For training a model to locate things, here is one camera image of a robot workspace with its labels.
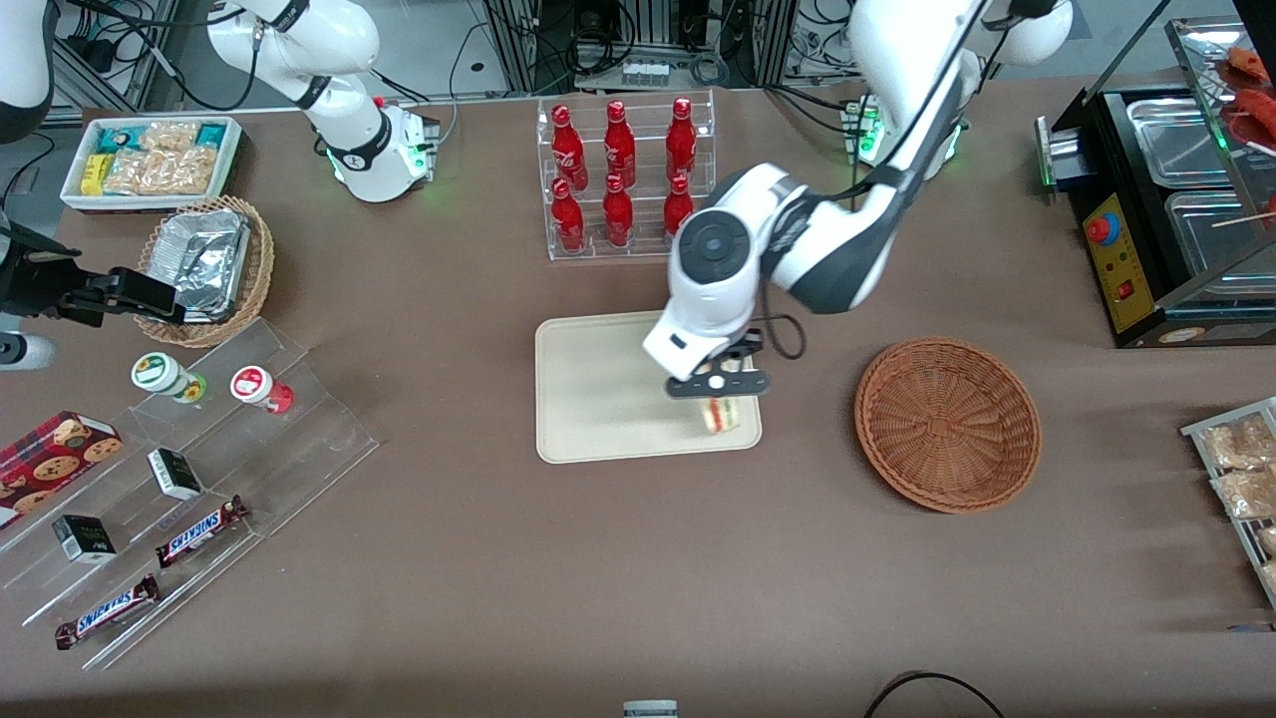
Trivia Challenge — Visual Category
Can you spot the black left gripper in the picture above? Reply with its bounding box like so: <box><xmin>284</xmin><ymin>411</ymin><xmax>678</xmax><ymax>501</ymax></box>
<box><xmin>698</xmin><ymin>334</ymin><xmax>764</xmax><ymax>378</ymax></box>

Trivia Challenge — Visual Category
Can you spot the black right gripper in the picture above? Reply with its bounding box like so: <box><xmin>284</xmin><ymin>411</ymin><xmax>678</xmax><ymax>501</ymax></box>
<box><xmin>0</xmin><ymin>225</ymin><xmax>187</xmax><ymax>327</ymax></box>

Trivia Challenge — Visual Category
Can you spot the light tan wicker basket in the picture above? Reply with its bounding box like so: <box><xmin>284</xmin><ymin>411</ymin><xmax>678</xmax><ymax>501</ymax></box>
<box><xmin>133</xmin><ymin>195</ymin><xmax>275</xmax><ymax>349</ymax></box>

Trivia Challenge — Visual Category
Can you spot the beige plastic serving tray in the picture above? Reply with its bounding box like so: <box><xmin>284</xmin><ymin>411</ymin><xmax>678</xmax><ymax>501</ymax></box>
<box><xmin>535</xmin><ymin>311</ymin><xmax>763</xmax><ymax>465</ymax></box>

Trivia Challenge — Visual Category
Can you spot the brown round wicker basket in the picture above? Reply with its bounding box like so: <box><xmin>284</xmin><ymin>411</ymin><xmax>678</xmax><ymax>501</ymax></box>
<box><xmin>854</xmin><ymin>337</ymin><xmax>1043</xmax><ymax>515</ymax></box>

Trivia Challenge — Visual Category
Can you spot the tray of packaged snacks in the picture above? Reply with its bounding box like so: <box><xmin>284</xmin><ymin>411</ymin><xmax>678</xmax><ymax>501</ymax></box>
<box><xmin>1181</xmin><ymin>397</ymin><xmax>1276</xmax><ymax>609</ymax></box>

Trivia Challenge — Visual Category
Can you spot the silver foil package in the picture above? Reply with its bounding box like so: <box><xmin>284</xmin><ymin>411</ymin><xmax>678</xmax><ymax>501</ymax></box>
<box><xmin>148</xmin><ymin>209</ymin><xmax>252</xmax><ymax>323</ymax></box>

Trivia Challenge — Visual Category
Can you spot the green label yogurt cup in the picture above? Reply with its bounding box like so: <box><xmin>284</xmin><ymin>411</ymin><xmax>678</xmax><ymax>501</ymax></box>
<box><xmin>131</xmin><ymin>352</ymin><xmax>208</xmax><ymax>404</ymax></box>

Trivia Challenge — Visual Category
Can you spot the white rectangular snack bin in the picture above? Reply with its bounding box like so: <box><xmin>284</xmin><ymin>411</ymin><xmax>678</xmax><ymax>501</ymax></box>
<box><xmin>60</xmin><ymin>116</ymin><xmax>243</xmax><ymax>214</ymax></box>

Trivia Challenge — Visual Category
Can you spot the clear bag of crackers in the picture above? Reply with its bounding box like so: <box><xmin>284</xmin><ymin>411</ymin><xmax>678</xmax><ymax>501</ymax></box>
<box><xmin>105</xmin><ymin>148</ymin><xmax>220</xmax><ymax>196</ymax></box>
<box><xmin>140</xmin><ymin>121</ymin><xmax>202</xmax><ymax>153</ymax></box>

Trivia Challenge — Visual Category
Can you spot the red label yogurt cup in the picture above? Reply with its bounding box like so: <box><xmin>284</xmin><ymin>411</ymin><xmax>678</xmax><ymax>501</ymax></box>
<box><xmin>230</xmin><ymin>366</ymin><xmax>295</xmax><ymax>415</ymax></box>

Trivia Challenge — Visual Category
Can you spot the clear acrylic bottle rack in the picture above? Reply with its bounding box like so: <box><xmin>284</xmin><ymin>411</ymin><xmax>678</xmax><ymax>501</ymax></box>
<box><xmin>536</xmin><ymin>90</ymin><xmax>717</xmax><ymax>262</ymax></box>

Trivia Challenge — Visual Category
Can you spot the red cola bottle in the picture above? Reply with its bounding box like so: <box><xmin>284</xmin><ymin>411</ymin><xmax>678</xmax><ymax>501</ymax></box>
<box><xmin>664</xmin><ymin>174</ymin><xmax>695</xmax><ymax>242</ymax></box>
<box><xmin>551</xmin><ymin>178</ymin><xmax>586</xmax><ymax>252</ymax></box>
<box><xmin>603</xmin><ymin>174</ymin><xmax>634</xmax><ymax>247</ymax></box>
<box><xmin>551</xmin><ymin>104</ymin><xmax>589</xmax><ymax>190</ymax></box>
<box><xmin>604</xmin><ymin>100</ymin><xmax>637</xmax><ymax>188</ymax></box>
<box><xmin>666</xmin><ymin>97</ymin><xmax>697</xmax><ymax>185</ymax></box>

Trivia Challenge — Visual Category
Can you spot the small black carton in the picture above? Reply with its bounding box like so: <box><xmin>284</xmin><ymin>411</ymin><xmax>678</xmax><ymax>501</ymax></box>
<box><xmin>148</xmin><ymin>448</ymin><xmax>203</xmax><ymax>501</ymax></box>
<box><xmin>52</xmin><ymin>515</ymin><xmax>118</xmax><ymax>564</ymax></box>

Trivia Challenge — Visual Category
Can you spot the red plaid cookie box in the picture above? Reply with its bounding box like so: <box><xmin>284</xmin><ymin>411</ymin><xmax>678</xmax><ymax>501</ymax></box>
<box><xmin>0</xmin><ymin>410</ymin><xmax>124</xmax><ymax>530</ymax></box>

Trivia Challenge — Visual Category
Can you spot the clear acrylic stepped shelf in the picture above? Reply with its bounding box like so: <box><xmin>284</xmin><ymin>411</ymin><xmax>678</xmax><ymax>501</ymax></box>
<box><xmin>0</xmin><ymin>317</ymin><xmax>380</xmax><ymax>671</ymax></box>

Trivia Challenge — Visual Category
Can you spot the Snickers chocolate bar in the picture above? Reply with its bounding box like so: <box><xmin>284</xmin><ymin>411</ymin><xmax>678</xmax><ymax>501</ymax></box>
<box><xmin>155</xmin><ymin>496</ymin><xmax>250</xmax><ymax>569</ymax></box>
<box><xmin>55</xmin><ymin>574</ymin><xmax>161</xmax><ymax>650</ymax></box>

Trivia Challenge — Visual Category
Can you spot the black glass food warmer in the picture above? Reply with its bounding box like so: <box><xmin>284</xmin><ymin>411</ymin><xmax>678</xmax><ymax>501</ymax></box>
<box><xmin>1035</xmin><ymin>15</ymin><xmax>1276</xmax><ymax>350</ymax></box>

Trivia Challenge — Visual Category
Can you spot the steel warmer pan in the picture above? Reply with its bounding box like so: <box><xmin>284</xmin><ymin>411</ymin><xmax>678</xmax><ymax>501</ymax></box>
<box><xmin>1164</xmin><ymin>189</ymin><xmax>1276</xmax><ymax>277</ymax></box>
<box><xmin>1126</xmin><ymin>97</ymin><xmax>1239</xmax><ymax>188</ymax></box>

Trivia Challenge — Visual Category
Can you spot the red fried food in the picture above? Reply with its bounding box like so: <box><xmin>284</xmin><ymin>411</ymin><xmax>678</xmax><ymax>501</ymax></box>
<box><xmin>1224</xmin><ymin>45</ymin><xmax>1276</xmax><ymax>151</ymax></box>

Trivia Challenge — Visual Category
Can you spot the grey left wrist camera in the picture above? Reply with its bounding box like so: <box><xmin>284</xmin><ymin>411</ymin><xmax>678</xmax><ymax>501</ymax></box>
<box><xmin>666</xmin><ymin>371</ymin><xmax>774</xmax><ymax>400</ymax></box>

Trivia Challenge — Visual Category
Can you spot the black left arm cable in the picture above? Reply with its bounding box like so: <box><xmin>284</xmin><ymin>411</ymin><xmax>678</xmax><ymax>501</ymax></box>
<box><xmin>760</xmin><ymin>0</ymin><xmax>998</xmax><ymax>361</ymax></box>

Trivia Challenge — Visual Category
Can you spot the black table edge cable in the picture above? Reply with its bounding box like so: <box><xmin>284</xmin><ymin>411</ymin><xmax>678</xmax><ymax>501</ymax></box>
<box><xmin>862</xmin><ymin>672</ymin><xmax>1008</xmax><ymax>718</ymax></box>

